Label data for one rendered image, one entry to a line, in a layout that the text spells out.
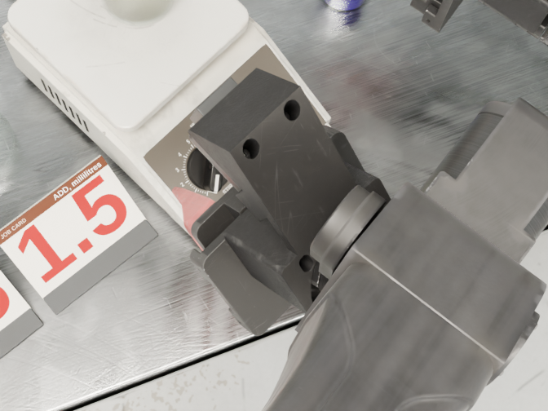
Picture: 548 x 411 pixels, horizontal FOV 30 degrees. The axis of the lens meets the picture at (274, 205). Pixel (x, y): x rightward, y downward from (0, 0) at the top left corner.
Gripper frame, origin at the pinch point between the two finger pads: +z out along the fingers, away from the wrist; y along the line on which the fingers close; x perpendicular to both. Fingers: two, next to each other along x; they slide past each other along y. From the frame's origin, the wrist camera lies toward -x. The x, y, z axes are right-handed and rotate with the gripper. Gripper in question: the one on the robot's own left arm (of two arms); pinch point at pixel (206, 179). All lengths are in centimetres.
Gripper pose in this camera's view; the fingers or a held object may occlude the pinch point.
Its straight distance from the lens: 60.3
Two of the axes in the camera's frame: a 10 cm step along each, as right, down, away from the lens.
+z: -5.7, -3.4, 7.5
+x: 4.3, 6.5, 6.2
